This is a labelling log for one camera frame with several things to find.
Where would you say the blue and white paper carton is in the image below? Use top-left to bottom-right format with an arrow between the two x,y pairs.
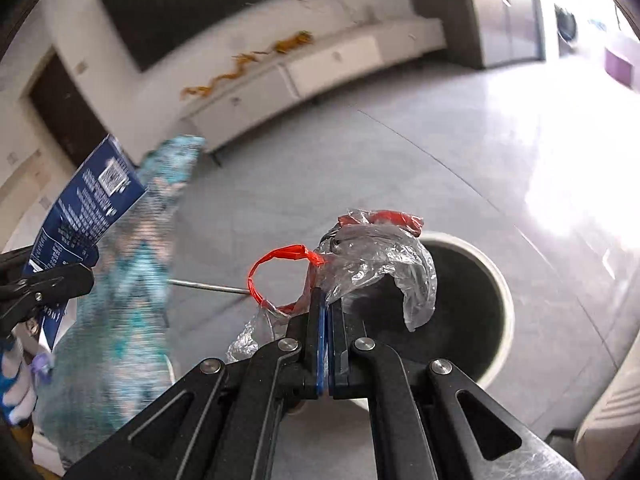
23,136 -> 145,351

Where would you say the clear bag with red handle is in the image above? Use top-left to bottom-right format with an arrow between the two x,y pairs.
226,209 -> 438,363

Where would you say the white round trash bin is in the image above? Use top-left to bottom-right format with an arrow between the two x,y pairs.
320,233 -> 514,389

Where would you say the blue white gloved left hand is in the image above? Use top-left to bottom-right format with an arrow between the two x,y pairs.
0,335 -> 37,427

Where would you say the purple plastic wrapper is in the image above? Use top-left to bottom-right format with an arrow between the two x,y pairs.
29,352 -> 54,385

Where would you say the teal zigzag knitted blanket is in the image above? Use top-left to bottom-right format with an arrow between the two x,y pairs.
35,136 -> 205,468

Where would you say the dark brown entrance door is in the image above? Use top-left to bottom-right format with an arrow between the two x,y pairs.
27,50 -> 107,167

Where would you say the golden dragon figurine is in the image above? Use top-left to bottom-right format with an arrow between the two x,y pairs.
180,52 -> 262,100

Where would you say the golden tiger figurine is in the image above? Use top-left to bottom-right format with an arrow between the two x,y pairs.
271,30 -> 314,55

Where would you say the white tv console cabinet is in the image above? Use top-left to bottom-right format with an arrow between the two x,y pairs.
182,16 -> 447,151

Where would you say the grey double door refrigerator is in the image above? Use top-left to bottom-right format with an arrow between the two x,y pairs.
397,0 -> 547,71

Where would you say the purple storage box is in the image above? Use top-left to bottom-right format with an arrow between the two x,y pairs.
604,49 -> 637,89

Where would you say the front-load washing machine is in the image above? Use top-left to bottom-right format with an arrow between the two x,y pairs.
554,4 -> 578,56

